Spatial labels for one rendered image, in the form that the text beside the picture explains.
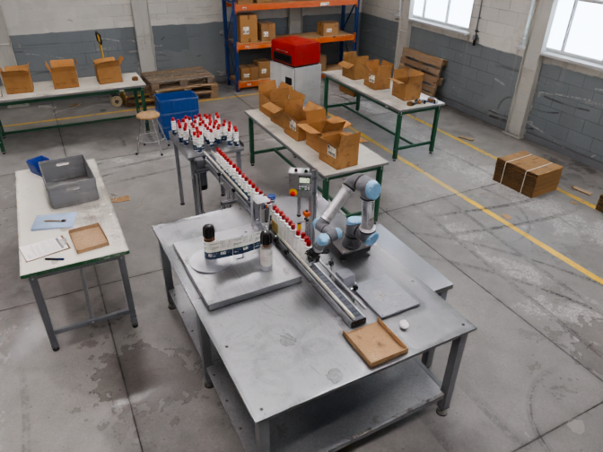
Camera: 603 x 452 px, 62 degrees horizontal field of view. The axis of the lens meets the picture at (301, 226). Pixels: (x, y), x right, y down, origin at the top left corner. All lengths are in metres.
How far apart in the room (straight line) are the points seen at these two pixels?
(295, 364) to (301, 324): 0.33
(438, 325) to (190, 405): 1.83
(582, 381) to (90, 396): 3.69
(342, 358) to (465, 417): 1.27
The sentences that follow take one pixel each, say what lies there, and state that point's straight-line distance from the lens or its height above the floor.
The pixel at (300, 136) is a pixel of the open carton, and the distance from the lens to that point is 5.87.
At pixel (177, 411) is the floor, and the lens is 3.86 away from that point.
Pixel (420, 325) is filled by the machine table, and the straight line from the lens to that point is 3.26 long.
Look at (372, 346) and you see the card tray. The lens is 3.06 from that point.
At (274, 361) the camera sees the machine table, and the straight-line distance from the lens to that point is 2.95.
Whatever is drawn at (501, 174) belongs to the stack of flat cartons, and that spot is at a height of 0.12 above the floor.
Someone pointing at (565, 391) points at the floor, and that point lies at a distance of 4.40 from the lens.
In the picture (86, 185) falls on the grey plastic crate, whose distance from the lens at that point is 4.76.
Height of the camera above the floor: 2.97
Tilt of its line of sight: 31 degrees down
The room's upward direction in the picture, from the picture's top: 1 degrees clockwise
